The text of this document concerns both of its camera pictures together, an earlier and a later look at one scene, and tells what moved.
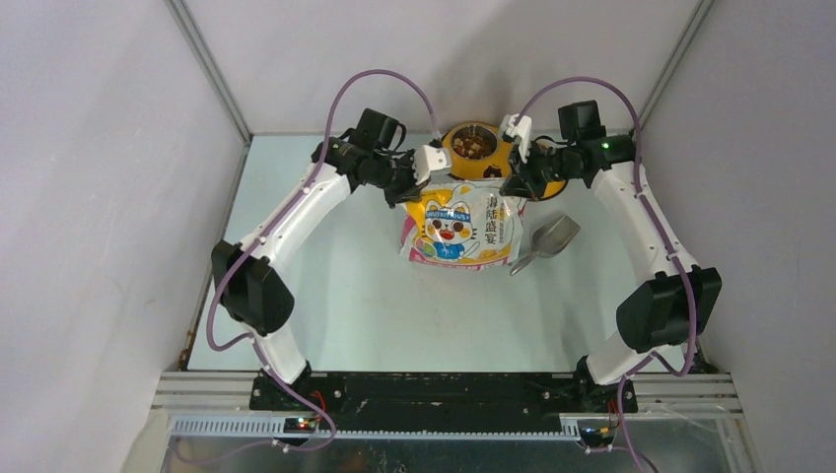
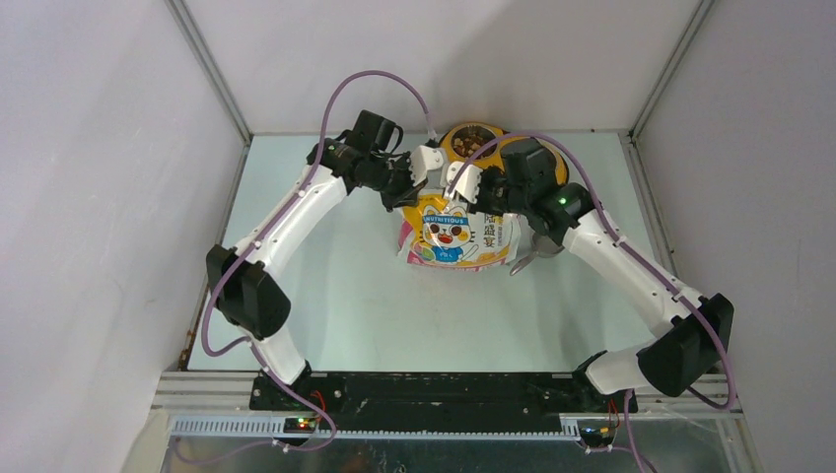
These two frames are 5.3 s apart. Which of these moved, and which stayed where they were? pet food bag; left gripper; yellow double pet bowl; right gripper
Moved: right gripper
Stayed: left gripper; pet food bag; yellow double pet bowl
